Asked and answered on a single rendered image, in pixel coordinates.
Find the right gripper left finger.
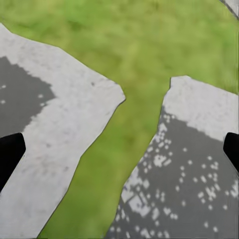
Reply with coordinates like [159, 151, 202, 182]
[0, 132, 26, 192]

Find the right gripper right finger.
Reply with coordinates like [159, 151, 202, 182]
[223, 132, 239, 173]

